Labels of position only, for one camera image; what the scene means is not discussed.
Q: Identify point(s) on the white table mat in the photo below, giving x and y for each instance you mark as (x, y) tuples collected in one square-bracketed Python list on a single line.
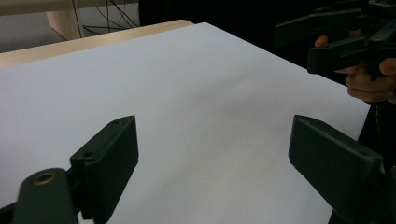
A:
[(186, 93)]

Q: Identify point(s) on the light wooden table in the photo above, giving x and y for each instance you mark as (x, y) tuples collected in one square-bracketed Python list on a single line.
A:
[(62, 48)]

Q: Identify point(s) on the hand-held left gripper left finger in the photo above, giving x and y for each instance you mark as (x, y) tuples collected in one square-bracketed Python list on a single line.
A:
[(106, 165)]

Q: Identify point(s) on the black curtain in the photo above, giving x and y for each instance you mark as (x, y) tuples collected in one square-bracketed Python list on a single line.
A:
[(218, 12)]

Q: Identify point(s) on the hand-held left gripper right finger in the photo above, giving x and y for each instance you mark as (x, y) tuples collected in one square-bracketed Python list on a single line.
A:
[(336, 165)]

